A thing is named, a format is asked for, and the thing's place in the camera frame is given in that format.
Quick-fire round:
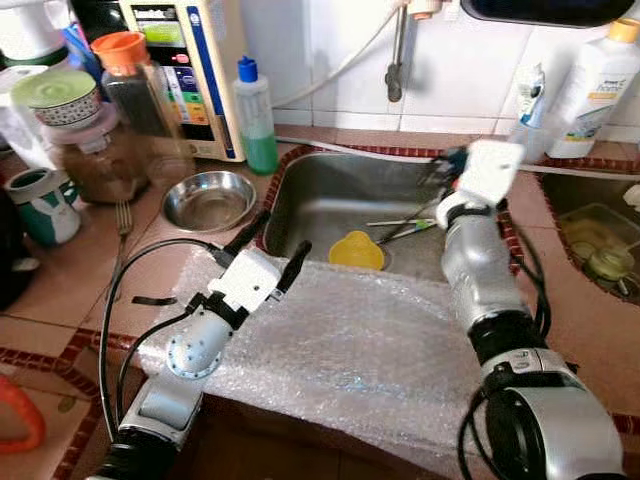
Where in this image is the green handled utensil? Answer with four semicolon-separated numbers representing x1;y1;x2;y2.
377;221;440;247

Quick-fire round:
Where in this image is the white toothpaste tube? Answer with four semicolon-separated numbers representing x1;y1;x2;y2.
514;62;547;129

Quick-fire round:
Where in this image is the clear plastic container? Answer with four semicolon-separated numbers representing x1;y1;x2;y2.
0;65;53;172

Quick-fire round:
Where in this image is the clear plastic cup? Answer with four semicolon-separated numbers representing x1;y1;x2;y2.
512;112;557;162

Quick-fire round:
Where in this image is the white tap fitting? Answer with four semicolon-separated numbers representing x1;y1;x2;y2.
405;0;447;22

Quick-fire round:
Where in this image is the grey wall faucet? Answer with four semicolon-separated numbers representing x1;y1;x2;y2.
385;5;414;105

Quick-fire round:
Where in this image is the white detergent bottle yellow cap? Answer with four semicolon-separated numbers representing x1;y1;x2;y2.
548;18;640;160

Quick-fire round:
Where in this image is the black wall fixture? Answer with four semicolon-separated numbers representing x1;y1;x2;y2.
460;0;637;30

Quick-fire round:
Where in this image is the patterned tin with green lid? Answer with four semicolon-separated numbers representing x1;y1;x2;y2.
10;70;104;130

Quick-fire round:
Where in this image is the white kitchen appliance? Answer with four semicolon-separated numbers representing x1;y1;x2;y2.
0;0;77;70

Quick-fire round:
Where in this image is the orange hose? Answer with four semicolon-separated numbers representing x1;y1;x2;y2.
0;374;47;457

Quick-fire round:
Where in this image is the steel utensil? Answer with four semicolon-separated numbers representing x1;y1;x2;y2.
365;216;439;229

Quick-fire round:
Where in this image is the clear bubble wrap sheet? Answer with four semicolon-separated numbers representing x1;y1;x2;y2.
135;262;501;471

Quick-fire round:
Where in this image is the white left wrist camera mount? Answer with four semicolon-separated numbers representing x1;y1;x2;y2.
208;247;292;317

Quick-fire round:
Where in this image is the clear glass container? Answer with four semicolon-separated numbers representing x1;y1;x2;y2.
558;203;634;270

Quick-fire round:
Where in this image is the steel fork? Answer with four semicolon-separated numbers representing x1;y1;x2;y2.
103;200;137;302

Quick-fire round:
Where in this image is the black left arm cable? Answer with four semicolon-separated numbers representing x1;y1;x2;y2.
99;237;237;442
117;310;197;422

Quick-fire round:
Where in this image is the green and white mug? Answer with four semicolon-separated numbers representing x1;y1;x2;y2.
5;168;84;248

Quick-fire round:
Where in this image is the black tape strip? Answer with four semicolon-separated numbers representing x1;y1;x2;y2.
132;295;180;308

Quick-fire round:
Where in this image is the white water ionizer appliance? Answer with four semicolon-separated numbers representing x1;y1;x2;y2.
118;0;249;164

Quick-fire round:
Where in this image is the jar of brown powder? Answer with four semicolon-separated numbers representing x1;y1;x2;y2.
40;105;151;207

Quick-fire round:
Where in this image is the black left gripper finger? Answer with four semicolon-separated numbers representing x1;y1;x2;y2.
225;208;273;256
275;240;313;296

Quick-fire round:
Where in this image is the thin white hose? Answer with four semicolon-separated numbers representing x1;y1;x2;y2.
270;10;403;110

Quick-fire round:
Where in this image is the white tube along backsplash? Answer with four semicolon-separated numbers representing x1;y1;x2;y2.
275;134;640;182

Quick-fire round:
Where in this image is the green dish soap bottle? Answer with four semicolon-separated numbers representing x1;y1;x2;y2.
233;57;280;177

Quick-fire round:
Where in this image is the steel sink basin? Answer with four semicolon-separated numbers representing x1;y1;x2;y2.
540;170;640;303
262;150;521;287

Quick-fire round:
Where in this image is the glass jar with orange lid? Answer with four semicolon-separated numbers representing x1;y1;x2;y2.
90;32;197;187

